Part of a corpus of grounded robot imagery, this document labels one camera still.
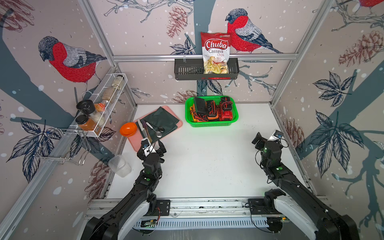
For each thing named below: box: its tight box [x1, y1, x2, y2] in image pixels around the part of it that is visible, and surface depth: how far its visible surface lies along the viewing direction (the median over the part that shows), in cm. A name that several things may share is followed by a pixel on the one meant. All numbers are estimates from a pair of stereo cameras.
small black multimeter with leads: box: [220, 96, 233, 111], surface depth 105 cm
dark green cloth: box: [140, 106, 180, 141], surface depth 113 cm
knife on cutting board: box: [137, 119, 153, 143], surface depth 106 cm
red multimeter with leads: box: [220, 101, 233, 121], surface depth 105 cm
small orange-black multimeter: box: [190, 110, 208, 123], surface depth 103 cm
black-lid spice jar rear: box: [76, 99, 96, 115], surface depth 63 cm
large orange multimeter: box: [207, 111, 220, 121], surface depth 105 cm
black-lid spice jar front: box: [75, 114, 97, 131], surface depth 62 cm
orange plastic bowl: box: [120, 122, 138, 137], surface depth 103 cm
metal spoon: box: [145, 121, 163, 138], surface depth 106 cm
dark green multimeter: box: [194, 97, 208, 115], surface depth 109 cm
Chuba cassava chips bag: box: [200, 32, 232, 74], surface depth 85 cm
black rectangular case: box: [207, 100, 218, 117], surface depth 103 cm
